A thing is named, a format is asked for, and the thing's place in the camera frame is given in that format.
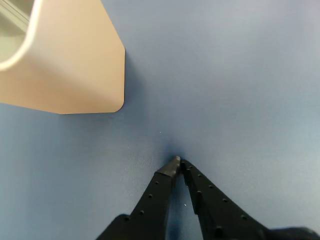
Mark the blue table mat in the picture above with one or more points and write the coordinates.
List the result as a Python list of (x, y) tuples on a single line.
[(225, 100)]

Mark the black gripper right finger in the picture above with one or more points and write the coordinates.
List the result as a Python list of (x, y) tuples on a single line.
[(212, 212)]

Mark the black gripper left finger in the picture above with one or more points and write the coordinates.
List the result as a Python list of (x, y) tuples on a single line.
[(150, 200)]

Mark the beige square metal box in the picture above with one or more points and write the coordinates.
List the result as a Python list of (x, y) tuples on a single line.
[(75, 62)]

